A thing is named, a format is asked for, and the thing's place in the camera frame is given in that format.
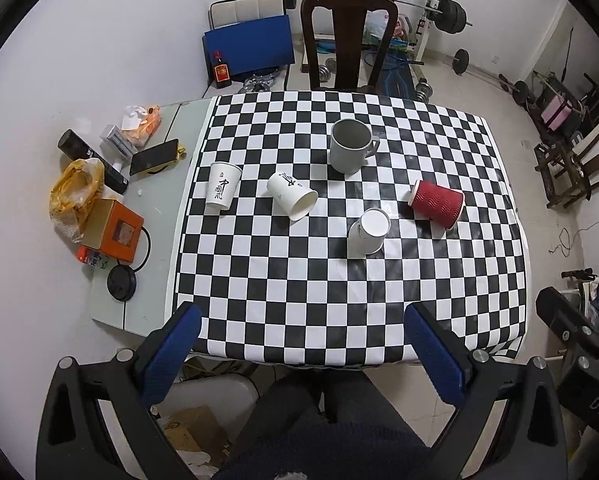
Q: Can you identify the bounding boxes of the orange tissue pack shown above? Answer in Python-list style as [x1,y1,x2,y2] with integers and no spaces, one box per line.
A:
[120,104,163,149]

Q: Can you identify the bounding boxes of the small white box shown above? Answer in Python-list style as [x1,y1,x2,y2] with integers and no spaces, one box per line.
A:
[100,125,135,161]

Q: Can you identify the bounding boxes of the black white checkered tablecloth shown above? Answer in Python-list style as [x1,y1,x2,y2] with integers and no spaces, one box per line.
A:
[172,91,530,365]

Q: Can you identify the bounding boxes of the black smartphone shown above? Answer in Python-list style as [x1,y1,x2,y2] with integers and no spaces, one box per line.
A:
[129,138,180,177]

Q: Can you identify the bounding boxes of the black cup lid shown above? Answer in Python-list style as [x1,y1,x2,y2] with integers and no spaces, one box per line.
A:
[106,265,139,303]

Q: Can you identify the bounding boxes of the black cable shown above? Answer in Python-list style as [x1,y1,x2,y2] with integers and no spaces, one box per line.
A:
[128,226,153,274]

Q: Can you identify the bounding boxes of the wooden armchair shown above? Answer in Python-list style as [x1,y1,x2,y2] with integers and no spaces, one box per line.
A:
[533,127,599,212]

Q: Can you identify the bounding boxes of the barbell with black plates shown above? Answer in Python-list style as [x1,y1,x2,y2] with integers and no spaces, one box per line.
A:
[268,0,473,36]

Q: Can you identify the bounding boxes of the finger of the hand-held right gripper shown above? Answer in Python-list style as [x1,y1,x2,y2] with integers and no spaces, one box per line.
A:
[536,286,599,356]

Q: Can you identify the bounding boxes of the person's legs in dark pants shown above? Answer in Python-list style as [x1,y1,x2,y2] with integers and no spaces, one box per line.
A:
[213,372,430,480]

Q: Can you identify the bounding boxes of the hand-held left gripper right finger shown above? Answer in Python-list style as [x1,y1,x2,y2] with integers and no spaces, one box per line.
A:
[403,301,569,480]

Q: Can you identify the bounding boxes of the grey ceramic mug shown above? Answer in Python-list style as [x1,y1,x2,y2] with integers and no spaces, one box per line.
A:
[328,119,381,176]

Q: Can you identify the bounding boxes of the white plastic bin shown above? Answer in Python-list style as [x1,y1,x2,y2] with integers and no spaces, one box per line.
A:
[152,374,260,480]

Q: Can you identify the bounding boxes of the yellow plastic bag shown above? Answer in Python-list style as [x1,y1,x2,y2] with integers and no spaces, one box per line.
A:
[49,158,105,244]

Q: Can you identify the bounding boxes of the black cylindrical bottle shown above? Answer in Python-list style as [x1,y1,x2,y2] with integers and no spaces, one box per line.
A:
[58,129,129,195]

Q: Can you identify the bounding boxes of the white printed paper cup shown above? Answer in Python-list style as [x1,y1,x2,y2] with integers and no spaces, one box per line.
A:
[348,207,391,257]
[204,161,243,211]
[266,171,319,222]

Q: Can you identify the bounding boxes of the red snack packet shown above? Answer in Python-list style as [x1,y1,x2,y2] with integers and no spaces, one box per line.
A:
[76,245,113,269]

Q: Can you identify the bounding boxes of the pink bag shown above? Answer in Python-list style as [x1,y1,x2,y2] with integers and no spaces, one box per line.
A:
[541,97,579,129]

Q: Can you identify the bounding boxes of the white weight rack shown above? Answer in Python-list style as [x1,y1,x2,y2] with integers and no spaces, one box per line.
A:
[409,0,451,63]

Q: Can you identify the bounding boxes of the dark wooden chair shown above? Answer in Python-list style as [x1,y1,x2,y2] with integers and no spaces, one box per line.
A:
[299,0,399,94]

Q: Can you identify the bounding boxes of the brown cardboard box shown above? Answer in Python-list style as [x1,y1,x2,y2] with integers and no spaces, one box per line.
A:
[158,406,231,467]

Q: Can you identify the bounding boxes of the dark sauce bottle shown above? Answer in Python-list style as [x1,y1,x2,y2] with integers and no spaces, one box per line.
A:
[212,51,231,90]

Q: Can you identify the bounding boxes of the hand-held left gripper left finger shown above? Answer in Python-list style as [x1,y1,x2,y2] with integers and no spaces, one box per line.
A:
[35,301,203,480]

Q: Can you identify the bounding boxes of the red ribbed paper cup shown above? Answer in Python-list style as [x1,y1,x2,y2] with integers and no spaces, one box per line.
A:
[409,179,466,232]

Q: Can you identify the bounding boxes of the blue board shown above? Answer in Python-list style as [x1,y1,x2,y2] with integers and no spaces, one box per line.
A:
[203,15,295,88]

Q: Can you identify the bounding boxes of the orange cardboard box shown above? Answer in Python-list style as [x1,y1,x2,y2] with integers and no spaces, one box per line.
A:
[82,199,145,265]

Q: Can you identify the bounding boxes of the white padded cushion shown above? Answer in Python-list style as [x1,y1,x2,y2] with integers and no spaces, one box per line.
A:
[209,0,286,32]

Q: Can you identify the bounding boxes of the small barbell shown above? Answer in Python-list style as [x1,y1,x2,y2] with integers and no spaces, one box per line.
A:
[452,49,531,107]

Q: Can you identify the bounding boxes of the white printed plastic bag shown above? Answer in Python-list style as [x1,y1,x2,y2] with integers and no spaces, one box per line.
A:
[363,9,401,45]

